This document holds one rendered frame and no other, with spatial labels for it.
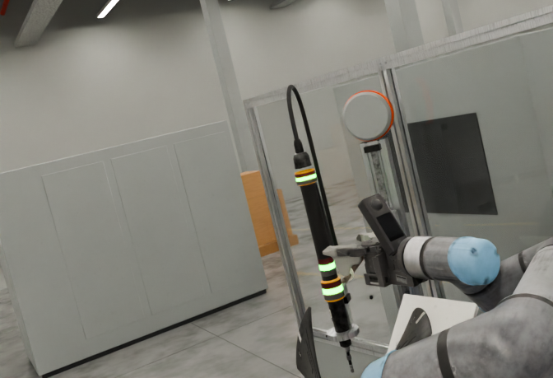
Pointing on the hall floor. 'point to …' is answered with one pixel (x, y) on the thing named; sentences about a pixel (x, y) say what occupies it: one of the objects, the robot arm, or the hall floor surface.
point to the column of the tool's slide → (388, 196)
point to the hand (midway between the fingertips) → (342, 242)
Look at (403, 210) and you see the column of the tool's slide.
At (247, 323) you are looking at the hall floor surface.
